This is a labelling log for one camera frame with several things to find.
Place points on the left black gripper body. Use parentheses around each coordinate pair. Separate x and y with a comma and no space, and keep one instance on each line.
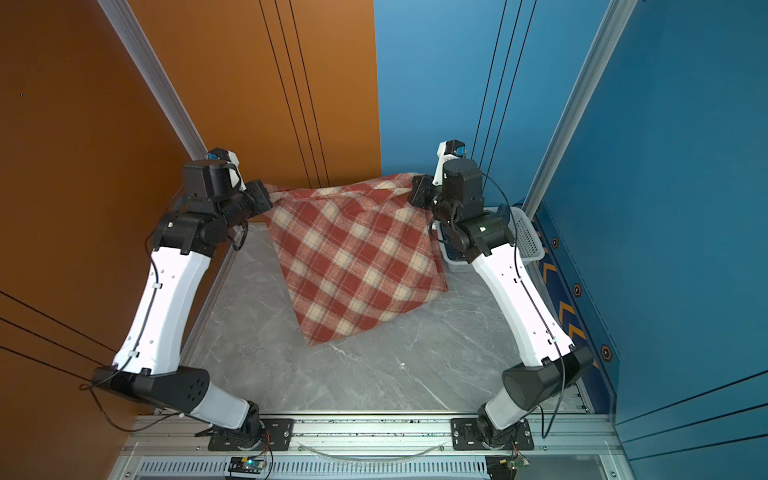
(253,199)

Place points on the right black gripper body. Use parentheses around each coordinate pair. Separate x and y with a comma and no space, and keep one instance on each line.
(423,198)

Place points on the red plaid skirt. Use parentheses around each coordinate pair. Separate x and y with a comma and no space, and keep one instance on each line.
(354,257)

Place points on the white plastic laundry basket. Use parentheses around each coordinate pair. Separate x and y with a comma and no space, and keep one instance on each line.
(531,248)

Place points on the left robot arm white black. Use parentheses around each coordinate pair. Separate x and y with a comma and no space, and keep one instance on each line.
(147,368)

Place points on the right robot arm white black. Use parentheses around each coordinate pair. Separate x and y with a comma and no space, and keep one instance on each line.
(550,361)

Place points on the left green circuit board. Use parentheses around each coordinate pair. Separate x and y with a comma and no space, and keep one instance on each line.
(247,467)

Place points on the green circuit board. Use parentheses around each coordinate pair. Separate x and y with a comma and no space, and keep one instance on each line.
(247,467)
(504,468)

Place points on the right green circuit board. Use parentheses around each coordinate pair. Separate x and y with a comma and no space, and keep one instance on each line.
(504,468)

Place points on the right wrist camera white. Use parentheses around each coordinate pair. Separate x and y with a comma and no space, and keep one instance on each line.
(447,151)

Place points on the left aluminium corner post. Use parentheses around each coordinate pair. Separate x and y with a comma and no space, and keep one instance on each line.
(127,27)

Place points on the aluminium corner post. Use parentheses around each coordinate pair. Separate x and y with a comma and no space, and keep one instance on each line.
(127,27)
(601,50)

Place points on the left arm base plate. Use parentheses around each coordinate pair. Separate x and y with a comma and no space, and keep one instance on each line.
(272,434)

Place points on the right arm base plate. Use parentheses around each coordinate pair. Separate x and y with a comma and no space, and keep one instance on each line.
(475,434)

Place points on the aluminium front rail frame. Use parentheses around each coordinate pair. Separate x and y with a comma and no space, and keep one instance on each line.
(374,446)

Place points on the right aluminium corner post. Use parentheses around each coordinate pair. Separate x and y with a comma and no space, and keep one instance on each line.
(601,50)

